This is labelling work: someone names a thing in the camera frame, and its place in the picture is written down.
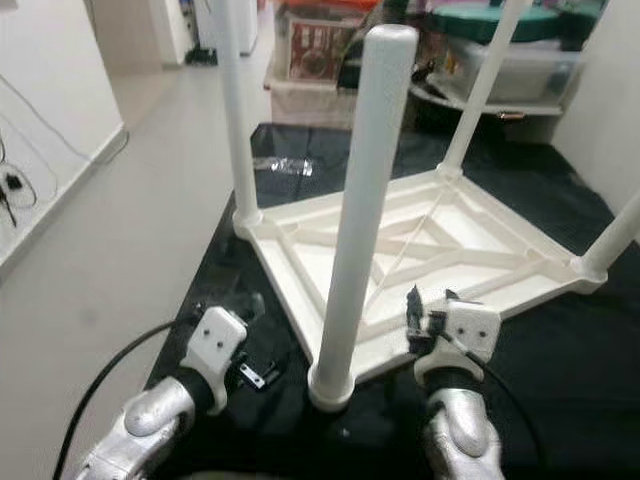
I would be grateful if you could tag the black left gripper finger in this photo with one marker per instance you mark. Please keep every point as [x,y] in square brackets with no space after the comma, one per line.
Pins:
[260,375]

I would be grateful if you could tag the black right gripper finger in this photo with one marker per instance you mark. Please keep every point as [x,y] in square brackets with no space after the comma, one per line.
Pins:
[451,297]
[415,310]

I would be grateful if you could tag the white plastic table leg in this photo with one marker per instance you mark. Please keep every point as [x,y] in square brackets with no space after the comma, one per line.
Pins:
[238,120]
[370,200]
[485,90]
[615,240]

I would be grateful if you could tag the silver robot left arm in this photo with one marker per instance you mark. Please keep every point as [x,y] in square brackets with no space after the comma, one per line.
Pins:
[150,420]

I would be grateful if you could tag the clear tape patch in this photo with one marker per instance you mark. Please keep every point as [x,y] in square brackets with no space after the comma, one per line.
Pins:
[245,303]

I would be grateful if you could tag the white plastic table top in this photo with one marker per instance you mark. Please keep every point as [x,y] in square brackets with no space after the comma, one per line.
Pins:
[490,240]

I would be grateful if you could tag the black tablecloth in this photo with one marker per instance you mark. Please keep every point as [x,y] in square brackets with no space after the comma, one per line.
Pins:
[560,400]

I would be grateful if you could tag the black round basin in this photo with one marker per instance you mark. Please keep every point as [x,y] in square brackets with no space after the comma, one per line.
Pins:
[430,108]

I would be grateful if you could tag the black power adapter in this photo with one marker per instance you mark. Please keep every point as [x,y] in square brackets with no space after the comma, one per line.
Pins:
[15,182]

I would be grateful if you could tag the clear tape strip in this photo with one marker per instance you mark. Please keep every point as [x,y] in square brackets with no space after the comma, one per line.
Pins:
[285,165]

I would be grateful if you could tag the beige cloth covered bench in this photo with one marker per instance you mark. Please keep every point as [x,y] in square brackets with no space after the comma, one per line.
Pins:
[300,102]

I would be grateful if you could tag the clear plastic container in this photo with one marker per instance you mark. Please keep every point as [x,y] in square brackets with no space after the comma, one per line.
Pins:
[535,70]

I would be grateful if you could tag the black bag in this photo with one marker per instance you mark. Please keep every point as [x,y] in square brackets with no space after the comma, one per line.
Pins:
[352,70]

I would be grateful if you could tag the green pot lid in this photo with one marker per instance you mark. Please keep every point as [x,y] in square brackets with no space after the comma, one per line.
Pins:
[465,20]

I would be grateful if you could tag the orange lid storage box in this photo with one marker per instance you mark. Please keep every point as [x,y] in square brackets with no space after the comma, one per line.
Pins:
[310,45]

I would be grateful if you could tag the mop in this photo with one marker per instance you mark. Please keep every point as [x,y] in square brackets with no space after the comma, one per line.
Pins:
[200,55]

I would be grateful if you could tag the white appliance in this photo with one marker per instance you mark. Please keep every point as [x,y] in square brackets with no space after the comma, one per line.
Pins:
[205,20]

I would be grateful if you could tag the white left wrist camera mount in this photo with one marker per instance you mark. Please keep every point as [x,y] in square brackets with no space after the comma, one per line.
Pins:
[218,340]

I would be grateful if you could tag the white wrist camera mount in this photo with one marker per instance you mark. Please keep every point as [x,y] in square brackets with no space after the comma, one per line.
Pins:
[218,340]
[470,330]

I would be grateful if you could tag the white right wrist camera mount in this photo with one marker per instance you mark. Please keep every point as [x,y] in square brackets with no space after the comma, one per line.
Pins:
[470,330]

